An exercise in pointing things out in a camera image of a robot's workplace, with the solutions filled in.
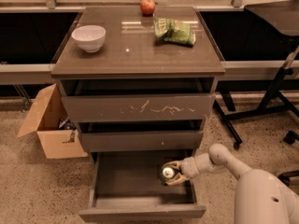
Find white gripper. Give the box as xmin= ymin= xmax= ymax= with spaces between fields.
xmin=162 ymin=157 xmax=199 ymax=186

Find green drink can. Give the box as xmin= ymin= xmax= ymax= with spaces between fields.
xmin=159 ymin=165 xmax=178 ymax=186

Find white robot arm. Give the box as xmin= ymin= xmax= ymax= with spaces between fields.
xmin=160 ymin=144 xmax=299 ymax=224

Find middle grey drawer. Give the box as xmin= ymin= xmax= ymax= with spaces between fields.
xmin=78 ymin=120 xmax=203 ymax=152

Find bottom grey open drawer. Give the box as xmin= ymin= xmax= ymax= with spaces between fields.
xmin=79 ymin=150 xmax=206 ymax=222

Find dark grey drawer cabinet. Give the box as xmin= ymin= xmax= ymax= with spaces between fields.
xmin=50 ymin=5 xmax=226 ymax=161

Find top grey drawer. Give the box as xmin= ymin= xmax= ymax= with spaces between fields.
xmin=61 ymin=79 xmax=217 ymax=123

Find black office chair base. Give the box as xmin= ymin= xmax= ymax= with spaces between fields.
xmin=276 ymin=129 xmax=299 ymax=189

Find dark items inside box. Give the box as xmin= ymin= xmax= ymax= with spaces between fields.
xmin=58 ymin=119 xmax=76 ymax=131

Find open cardboard box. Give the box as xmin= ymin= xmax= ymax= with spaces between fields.
xmin=18 ymin=84 xmax=88 ymax=159

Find green chip bag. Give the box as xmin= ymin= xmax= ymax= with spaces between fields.
xmin=153 ymin=16 xmax=196 ymax=46

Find white ceramic bowl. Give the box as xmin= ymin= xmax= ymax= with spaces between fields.
xmin=71 ymin=25 xmax=106 ymax=53

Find red apple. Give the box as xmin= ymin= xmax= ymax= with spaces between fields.
xmin=140 ymin=0 xmax=156 ymax=16

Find grey metal window rail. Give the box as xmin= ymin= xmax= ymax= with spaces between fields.
xmin=0 ymin=61 xmax=283 ymax=85

